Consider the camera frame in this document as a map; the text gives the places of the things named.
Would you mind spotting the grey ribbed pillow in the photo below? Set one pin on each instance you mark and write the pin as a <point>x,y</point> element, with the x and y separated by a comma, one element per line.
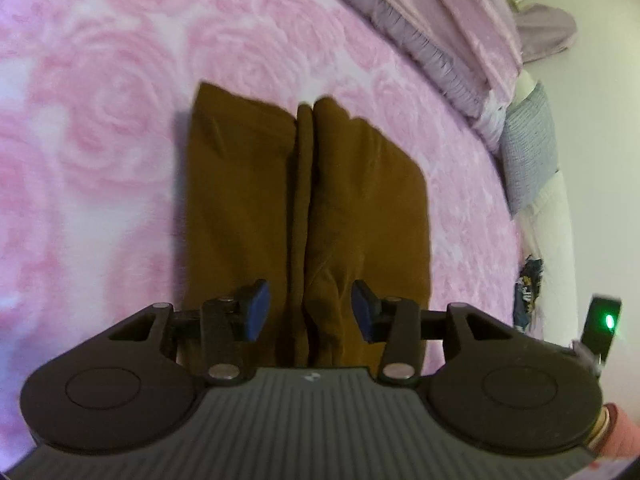
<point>528,149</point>

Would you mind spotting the lilac folded duvet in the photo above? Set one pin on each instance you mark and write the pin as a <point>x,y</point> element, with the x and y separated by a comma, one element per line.
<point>469,50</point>

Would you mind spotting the pink floral bedspread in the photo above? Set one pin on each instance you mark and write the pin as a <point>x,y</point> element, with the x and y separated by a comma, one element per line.
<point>94,94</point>

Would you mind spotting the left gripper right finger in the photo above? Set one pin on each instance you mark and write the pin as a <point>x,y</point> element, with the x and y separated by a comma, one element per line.
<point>373,316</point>

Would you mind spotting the lilac cloth on floor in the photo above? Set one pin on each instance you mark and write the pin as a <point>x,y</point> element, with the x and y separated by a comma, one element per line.
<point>544,31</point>

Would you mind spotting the brown long-sleeve shirt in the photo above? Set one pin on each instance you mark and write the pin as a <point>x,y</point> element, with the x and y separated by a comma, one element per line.
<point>310,202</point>

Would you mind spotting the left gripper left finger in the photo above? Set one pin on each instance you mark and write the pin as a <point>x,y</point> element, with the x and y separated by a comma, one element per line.
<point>251,305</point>

